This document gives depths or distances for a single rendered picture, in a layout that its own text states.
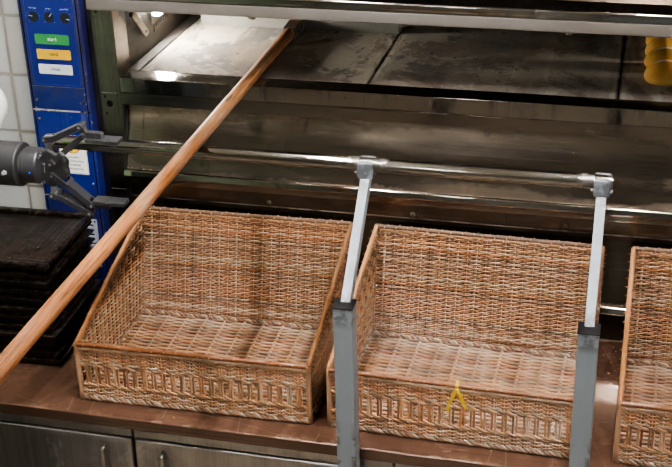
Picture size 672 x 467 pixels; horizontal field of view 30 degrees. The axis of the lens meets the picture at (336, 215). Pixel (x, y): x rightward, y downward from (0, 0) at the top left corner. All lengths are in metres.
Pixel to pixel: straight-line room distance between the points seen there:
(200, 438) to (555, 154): 1.03
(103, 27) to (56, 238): 0.52
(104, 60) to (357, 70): 0.62
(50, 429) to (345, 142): 0.96
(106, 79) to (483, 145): 0.93
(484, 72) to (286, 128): 0.50
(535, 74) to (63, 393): 1.34
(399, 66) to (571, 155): 0.49
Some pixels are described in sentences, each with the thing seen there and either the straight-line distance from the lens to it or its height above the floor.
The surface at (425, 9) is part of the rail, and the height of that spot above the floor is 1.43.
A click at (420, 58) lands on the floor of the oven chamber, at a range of 3.16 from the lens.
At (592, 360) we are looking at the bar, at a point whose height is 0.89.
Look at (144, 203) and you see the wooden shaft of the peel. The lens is 2.39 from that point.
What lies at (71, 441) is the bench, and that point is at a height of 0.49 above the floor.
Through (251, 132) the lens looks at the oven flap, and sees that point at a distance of 3.07.
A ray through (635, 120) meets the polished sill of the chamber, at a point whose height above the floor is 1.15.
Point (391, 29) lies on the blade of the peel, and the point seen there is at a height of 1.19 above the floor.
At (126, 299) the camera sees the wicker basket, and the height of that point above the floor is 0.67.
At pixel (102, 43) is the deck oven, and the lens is 3.12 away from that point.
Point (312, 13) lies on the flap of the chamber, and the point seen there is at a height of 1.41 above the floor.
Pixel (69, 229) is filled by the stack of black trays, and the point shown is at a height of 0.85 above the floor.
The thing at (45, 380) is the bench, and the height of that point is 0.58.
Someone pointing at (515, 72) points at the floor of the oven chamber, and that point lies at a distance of 3.07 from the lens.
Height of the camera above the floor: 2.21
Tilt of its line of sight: 26 degrees down
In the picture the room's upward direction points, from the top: 2 degrees counter-clockwise
